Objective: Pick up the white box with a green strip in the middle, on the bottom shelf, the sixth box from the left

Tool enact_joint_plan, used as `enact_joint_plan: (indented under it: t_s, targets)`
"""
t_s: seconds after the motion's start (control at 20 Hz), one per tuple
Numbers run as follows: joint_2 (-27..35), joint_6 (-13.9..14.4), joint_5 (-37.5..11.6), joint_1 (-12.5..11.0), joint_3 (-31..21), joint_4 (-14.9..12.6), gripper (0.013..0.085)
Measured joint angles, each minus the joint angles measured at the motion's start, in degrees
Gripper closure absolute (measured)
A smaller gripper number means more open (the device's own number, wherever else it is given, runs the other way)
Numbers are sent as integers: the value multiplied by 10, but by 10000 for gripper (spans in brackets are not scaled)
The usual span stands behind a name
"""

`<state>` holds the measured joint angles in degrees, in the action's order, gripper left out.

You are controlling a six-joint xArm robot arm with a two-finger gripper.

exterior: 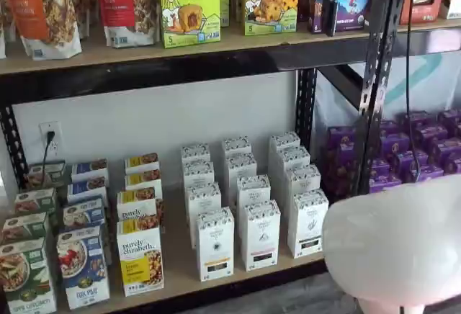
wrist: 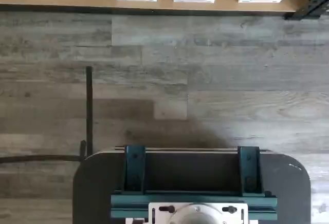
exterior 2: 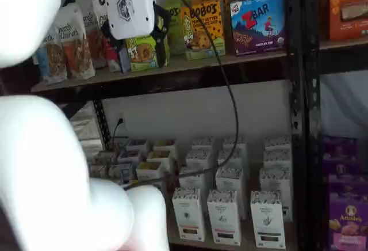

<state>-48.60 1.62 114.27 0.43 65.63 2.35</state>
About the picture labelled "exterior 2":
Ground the small white box brown print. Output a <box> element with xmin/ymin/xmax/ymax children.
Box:
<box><xmin>88</xmin><ymin>162</ymin><xmax>109</xmax><ymax>178</ymax></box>
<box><xmin>94</xmin><ymin>151</ymin><xmax>116</xmax><ymax>166</ymax></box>

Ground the purely elizabeth bag red label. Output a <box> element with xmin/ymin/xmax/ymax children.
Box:
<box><xmin>91</xmin><ymin>0</ymin><xmax>131</xmax><ymax>73</ymax></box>

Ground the white box orange strip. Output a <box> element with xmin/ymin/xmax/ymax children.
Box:
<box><xmin>171</xmin><ymin>187</ymin><xmax>206</xmax><ymax>242</ymax></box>

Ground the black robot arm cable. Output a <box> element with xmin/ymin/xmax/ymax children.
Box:
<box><xmin>123</xmin><ymin>0</ymin><xmax>240</xmax><ymax>191</ymax></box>

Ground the dark red sofa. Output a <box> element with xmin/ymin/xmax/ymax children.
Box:
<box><xmin>0</xmin><ymin>60</ymin><xmax>38</xmax><ymax>98</ymax></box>

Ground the small white box yellow print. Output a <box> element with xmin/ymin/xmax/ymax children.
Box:
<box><xmin>152</xmin><ymin>138</ymin><xmax>177</xmax><ymax>154</ymax></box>
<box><xmin>145</xmin><ymin>149</ymin><xmax>174</xmax><ymax>166</ymax></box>
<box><xmin>136</xmin><ymin>161</ymin><xmax>165</xmax><ymax>183</ymax></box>

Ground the purely elizabeth bag orange label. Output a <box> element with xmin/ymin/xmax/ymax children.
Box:
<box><xmin>53</xmin><ymin>3</ymin><xmax>96</xmax><ymax>81</ymax></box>
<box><xmin>81</xmin><ymin>7</ymin><xmax>108</xmax><ymax>69</ymax></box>

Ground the black metal shelving frame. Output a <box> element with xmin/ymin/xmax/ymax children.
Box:
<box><xmin>30</xmin><ymin>0</ymin><xmax>307</xmax><ymax>251</ymax></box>
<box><xmin>303</xmin><ymin>0</ymin><xmax>368</xmax><ymax>251</ymax></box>

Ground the black plugged power cord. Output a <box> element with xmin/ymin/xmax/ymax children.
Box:
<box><xmin>110</xmin><ymin>118</ymin><xmax>123</xmax><ymax>151</ymax></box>

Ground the tan wooden shelf board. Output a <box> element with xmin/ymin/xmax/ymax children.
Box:
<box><xmin>320</xmin><ymin>37</ymin><xmax>368</xmax><ymax>51</ymax></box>
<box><xmin>30</xmin><ymin>51</ymin><xmax>288</xmax><ymax>93</ymax></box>

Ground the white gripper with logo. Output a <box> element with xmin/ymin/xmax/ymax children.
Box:
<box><xmin>100</xmin><ymin>0</ymin><xmax>171</xmax><ymax>69</ymax></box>

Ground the purely elizabeth bag blue label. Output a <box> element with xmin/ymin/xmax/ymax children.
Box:
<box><xmin>33</xmin><ymin>23</ymin><xmax>68</xmax><ymax>85</ymax></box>

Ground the orange snack box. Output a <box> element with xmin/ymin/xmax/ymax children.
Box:
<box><xmin>327</xmin><ymin>0</ymin><xmax>368</xmax><ymax>42</ymax></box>

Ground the white cracker box patterned top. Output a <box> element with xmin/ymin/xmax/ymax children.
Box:
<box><xmin>191</xmin><ymin>136</ymin><xmax>215</xmax><ymax>153</ymax></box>
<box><xmin>222</xmin><ymin>136</ymin><xmax>247</xmax><ymax>153</ymax></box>
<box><xmin>185</xmin><ymin>148</ymin><xmax>215</xmax><ymax>174</ymax></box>
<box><xmin>217</xmin><ymin>148</ymin><xmax>248</xmax><ymax>172</ymax></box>
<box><xmin>264</xmin><ymin>135</ymin><xmax>292</xmax><ymax>153</ymax></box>
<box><xmin>215</xmin><ymin>165</ymin><xmax>247</xmax><ymax>220</ymax></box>
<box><xmin>262</xmin><ymin>148</ymin><xmax>292</xmax><ymax>172</ymax></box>
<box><xmin>259</xmin><ymin>166</ymin><xmax>293</xmax><ymax>223</ymax></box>
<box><xmin>178</xmin><ymin>166</ymin><xmax>208</xmax><ymax>194</ymax></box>

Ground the white box green strip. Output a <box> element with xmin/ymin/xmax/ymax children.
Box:
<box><xmin>250</xmin><ymin>190</ymin><xmax>287</xmax><ymax>249</ymax></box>

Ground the white box pink strip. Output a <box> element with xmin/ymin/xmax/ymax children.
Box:
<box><xmin>206</xmin><ymin>189</ymin><xmax>243</xmax><ymax>246</ymax></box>

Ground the purple Annie's box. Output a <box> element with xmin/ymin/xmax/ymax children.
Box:
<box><xmin>327</xmin><ymin>173</ymin><xmax>368</xmax><ymax>203</ymax></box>
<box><xmin>328</xmin><ymin>193</ymin><xmax>368</xmax><ymax>251</ymax></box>
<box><xmin>321</xmin><ymin>135</ymin><xmax>359</xmax><ymax>159</ymax></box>
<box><xmin>323</xmin><ymin>153</ymin><xmax>362</xmax><ymax>180</ymax></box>

